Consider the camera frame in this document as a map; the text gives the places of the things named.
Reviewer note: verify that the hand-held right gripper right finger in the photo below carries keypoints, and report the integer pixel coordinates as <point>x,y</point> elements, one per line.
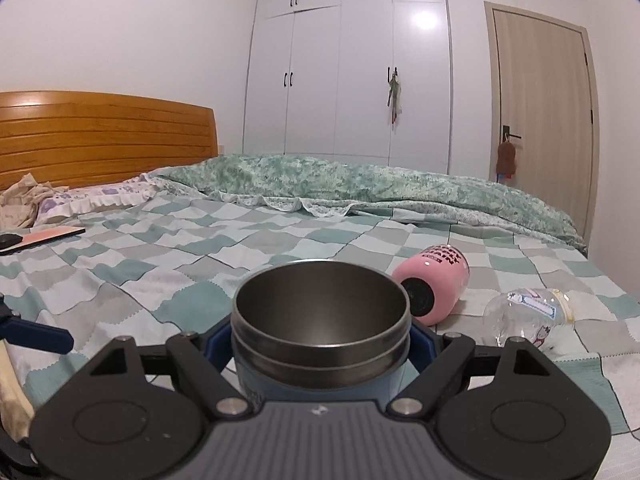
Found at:
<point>424,349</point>

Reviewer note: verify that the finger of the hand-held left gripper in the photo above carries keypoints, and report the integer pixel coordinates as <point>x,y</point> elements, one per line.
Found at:
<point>40,338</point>

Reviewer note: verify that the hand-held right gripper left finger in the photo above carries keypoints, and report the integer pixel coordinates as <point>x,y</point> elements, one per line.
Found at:
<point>218,349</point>

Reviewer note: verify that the steel cup with blue body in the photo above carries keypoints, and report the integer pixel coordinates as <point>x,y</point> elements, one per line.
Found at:
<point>320,320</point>

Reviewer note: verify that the pink cup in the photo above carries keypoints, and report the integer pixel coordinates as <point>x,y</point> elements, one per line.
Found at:
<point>440,280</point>

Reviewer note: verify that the small black object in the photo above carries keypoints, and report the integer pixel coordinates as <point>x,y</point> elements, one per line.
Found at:
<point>9,241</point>

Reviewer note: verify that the pink flat board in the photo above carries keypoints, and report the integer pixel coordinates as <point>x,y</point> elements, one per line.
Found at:
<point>55,236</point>

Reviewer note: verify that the clear glass cartoon print bottle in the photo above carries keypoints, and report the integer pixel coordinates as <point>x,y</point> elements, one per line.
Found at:
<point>525,315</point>

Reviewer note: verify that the checkered bed sheet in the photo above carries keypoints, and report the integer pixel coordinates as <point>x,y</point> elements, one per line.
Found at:
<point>150,260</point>

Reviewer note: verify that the beige crumpled cloth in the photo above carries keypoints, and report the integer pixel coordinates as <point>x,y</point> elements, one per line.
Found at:
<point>20,200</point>

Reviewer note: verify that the purple floral pillow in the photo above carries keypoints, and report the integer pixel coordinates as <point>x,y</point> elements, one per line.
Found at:
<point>95,200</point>

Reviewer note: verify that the green floral quilt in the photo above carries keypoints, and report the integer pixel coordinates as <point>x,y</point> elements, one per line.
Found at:
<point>350,180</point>

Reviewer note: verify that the brown hanging cloth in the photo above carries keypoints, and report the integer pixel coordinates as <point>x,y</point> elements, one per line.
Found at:
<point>506,159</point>

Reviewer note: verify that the wooden headboard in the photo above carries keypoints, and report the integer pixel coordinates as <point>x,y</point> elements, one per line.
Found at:
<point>100,135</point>

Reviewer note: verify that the beige room door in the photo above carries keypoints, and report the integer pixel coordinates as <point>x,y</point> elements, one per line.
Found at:
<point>542,110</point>

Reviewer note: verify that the white wardrobe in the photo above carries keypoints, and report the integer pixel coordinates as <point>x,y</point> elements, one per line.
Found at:
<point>345,70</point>

